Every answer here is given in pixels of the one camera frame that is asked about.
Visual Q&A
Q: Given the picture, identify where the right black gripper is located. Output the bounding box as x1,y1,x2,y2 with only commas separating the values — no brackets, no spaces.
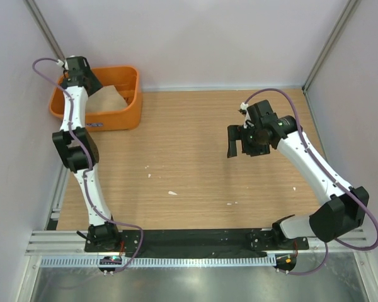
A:
227,124,270,159

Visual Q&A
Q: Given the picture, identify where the beige t shirt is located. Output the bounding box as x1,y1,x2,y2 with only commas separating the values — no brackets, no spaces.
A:
86,86,128,113

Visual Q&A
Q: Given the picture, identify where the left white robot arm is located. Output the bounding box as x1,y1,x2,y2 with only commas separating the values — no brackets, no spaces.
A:
52,56,121,252

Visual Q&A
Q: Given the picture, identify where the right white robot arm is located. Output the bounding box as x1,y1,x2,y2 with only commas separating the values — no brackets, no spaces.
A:
227,100,369,249

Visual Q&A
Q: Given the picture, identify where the orange plastic basket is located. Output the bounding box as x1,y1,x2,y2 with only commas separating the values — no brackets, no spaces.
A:
64,62,143,133

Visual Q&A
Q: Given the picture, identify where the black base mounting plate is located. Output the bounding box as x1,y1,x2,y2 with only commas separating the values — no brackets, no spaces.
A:
77,228,309,259

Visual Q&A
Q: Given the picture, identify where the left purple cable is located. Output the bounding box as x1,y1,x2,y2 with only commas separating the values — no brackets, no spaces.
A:
33,58,145,274

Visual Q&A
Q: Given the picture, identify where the aluminium frame rail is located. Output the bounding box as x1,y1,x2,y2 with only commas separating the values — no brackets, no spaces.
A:
26,228,368,255

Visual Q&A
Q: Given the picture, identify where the white slotted cable duct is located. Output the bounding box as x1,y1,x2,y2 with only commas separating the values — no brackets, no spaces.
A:
40,255,276,269

